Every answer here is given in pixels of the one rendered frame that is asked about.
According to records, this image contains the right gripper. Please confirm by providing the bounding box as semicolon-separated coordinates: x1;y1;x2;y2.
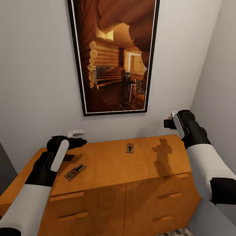
164;119;176;129

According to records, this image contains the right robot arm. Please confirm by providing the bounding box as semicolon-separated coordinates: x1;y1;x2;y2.
164;110;236;227

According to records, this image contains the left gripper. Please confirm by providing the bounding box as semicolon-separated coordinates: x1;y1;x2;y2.
70;138;87;149

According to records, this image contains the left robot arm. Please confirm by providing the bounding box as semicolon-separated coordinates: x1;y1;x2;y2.
0;129;87;236

